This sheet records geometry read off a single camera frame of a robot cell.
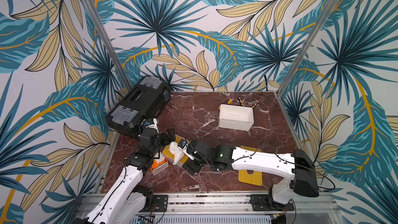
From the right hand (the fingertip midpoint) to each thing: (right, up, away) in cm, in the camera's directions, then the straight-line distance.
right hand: (187, 157), depth 73 cm
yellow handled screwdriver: (+28, +28, +40) cm, 56 cm away
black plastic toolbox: (-28, +28, +21) cm, 45 cm away
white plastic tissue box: (-9, -2, +5) cm, 11 cm away
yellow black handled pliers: (+46, +26, +39) cm, 65 cm away
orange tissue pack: (-15, -5, +5) cm, 16 cm away
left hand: (-11, +10, +7) cm, 17 cm away
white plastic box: (+30, +17, +34) cm, 48 cm away
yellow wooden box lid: (-9, +3, 0) cm, 10 cm away
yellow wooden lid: (+35, -13, +8) cm, 39 cm away
